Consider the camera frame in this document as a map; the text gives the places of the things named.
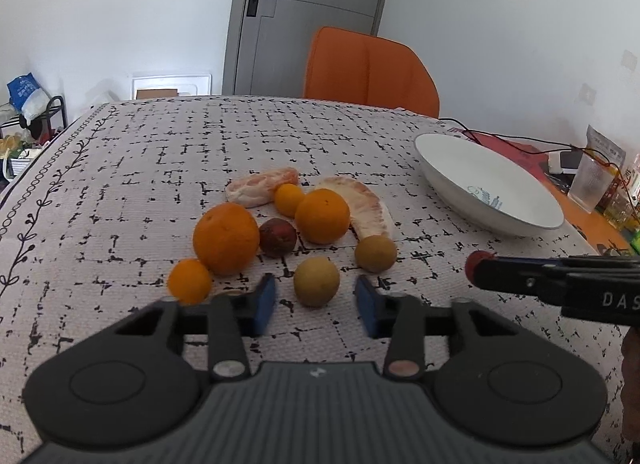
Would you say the small tangerine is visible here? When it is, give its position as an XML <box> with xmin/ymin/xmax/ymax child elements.
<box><xmin>166</xmin><ymin>258</ymin><xmax>213</xmax><ymax>306</ymax></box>
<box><xmin>273</xmin><ymin>184</ymin><xmax>305</xmax><ymax>218</ymax></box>

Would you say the large orange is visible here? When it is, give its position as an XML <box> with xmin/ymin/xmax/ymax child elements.
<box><xmin>192</xmin><ymin>203</ymin><xmax>259</xmax><ymax>276</ymax></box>

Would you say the brown round fruit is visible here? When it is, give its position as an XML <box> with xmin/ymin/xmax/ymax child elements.
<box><xmin>294</xmin><ymin>256</ymin><xmax>340</xmax><ymax>308</ymax></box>
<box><xmin>355</xmin><ymin>236</ymin><xmax>397</xmax><ymax>273</ymax></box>

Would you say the dark red plum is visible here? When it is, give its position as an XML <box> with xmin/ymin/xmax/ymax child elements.
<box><xmin>259</xmin><ymin>218</ymin><xmax>297</xmax><ymax>258</ymax></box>

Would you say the large peeled pomelo segment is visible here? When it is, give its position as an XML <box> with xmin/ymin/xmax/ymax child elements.
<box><xmin>316</xmin><ymin>176</ymin><xmax>395</xmax><ymax>240</ymax></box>

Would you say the medium orange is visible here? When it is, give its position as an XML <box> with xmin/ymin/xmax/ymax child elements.
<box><xmin>295</xmin><ymin>189</ymin><xmax>350</xmax><ymax>245</ymax></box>

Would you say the small tangerine back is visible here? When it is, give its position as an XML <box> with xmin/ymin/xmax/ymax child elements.
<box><xmin>273</xmin><ymin>184</ymin><xmax>305</xmax><ymax>218</ymax></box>

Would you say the person's right hand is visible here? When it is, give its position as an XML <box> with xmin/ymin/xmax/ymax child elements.
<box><xmin>620</xmin><ymin>328</ymin><xmax>640</xmax><ymax>442</ymax></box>

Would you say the red orange table mat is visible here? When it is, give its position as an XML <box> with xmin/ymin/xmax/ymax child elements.
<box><xmin>474</xmin><ymin>132</ymin><xmax>636</xmax><ymax>255</ymax></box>

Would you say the plastic drink bottle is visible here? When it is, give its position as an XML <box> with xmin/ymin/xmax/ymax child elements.
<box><xmin>603</xmin><ymin>153</ymin><xmax>639</xmax><ymax>231</ymax></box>

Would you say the clear plastic cup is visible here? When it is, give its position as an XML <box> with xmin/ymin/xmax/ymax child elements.
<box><xmin>567</xmin><ymin>152</ymin><xmax>616</xmax><ymax>214</ymax></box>

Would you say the white black device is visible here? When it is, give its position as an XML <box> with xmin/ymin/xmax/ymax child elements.
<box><xmin>547</xmin><ymin>150</ymin><xmax>582</xmax><ymax>176</ymax></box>

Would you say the snack bag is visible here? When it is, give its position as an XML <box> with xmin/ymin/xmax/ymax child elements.
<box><xmin>586</xmin><ymin>125</ymin><xmax>626</xmax><ymax>168</ymax></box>

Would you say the white plate with logo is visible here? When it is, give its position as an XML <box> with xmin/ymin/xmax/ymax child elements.
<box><xmin>414</xmin><ymin>134</ymin><xmax>565</xmax><ymax>238</ymax></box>

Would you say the patterned white tablecloth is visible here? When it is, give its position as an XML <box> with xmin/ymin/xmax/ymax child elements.
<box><xmin>1</xmin><ymin>97</ymin><xmax>628</xmax><ymax>463</ymax></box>

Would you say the peeled orange-pink citrus segment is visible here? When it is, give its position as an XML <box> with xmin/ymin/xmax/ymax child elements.
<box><xmin>224</xmin><ymin>167</ymin><xmax>299</xmax><ymax>208</ymax></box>

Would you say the black metal rack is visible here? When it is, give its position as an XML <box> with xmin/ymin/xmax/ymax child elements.
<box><xmin>1</xmin><ymin>96</ymin><xmax>68</xmax><ymax>144</ymax></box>

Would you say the white framed board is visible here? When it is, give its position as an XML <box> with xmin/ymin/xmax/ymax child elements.
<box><xmin>131</xmin><ymin>73</ymin><xmax>212</xmax><ymax>99</ymax></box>

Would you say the blue and white bag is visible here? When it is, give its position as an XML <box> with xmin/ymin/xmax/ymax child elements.
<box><xmin>6</xmin><ymin>73</ymin><xmax>50</xmax><ymax>124</ymax></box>

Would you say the orange chair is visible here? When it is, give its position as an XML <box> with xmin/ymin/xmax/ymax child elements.
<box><xmin>304</xmin><ymin>26</ymin><xmax>440</xmax><ymax>118</ymax></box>

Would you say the grey door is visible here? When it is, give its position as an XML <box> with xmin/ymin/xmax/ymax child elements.
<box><xmin>221</xmin><ymin>0</ymin><xmax>384</xmax><ymax>98</ymax></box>

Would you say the black cable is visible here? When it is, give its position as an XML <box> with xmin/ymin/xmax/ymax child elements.
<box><xmin>437</xmin><ymin>116</ymin><xmax>626</xmax><ymax>180</ymax></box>

